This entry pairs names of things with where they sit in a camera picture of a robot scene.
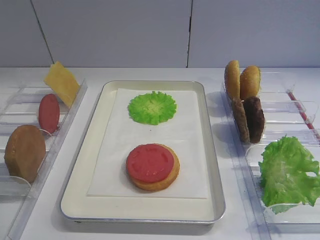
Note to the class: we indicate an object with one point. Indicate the red striped straw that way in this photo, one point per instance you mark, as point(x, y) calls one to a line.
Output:
point(301, 110)

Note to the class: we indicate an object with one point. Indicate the clear acrylic rack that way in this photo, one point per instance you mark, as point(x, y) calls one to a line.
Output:
point(19, 106)
point(285, 221)

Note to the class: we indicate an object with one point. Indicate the clear left acrylic rack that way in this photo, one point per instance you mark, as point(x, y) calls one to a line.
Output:
point(19, 106)

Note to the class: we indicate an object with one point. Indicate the yellow cheese slice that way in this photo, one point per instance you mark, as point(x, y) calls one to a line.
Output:
point(63, 83)

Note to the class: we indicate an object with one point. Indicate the dark brown meat patty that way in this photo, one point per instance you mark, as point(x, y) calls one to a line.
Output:
point(255, 118)

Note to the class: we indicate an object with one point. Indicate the lighter brown meat patty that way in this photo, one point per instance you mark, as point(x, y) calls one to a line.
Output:
point(240, 119)

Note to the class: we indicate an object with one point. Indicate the upright red tomato slice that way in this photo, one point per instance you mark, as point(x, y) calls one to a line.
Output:
point(49, 113)

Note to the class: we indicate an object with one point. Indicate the right upright bun half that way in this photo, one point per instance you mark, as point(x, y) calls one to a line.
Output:
point(250, 79)

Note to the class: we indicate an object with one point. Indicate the left upright bun half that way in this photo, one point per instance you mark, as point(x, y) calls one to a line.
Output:
point(232, 79)

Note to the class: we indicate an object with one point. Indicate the upright bun half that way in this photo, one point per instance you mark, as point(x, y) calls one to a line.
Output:
point(250, 79)
point(232, 79)

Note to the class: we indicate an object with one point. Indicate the leafy green lettuce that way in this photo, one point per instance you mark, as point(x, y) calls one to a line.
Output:
point(289, 174)

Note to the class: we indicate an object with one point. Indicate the bottom bun on tray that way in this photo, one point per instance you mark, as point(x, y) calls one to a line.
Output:
point(163, 184)

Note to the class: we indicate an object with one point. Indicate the brown bun in left rack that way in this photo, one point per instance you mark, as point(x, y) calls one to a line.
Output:
point(24, 152)

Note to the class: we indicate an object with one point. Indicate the flat round green lettuce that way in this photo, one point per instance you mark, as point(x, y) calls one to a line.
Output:
point(152, 108)

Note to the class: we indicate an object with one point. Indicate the silver metal tray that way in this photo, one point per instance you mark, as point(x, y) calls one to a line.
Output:
point(78, 205)

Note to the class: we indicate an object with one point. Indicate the white paper liner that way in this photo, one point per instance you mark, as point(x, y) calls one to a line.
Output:
point(182, 133)

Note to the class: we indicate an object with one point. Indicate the clear right acrylic rack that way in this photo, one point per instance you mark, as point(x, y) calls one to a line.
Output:
point(285, 221)

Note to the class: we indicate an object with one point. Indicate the red tomato slice on bun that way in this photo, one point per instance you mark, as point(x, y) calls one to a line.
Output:
point(149, 163)

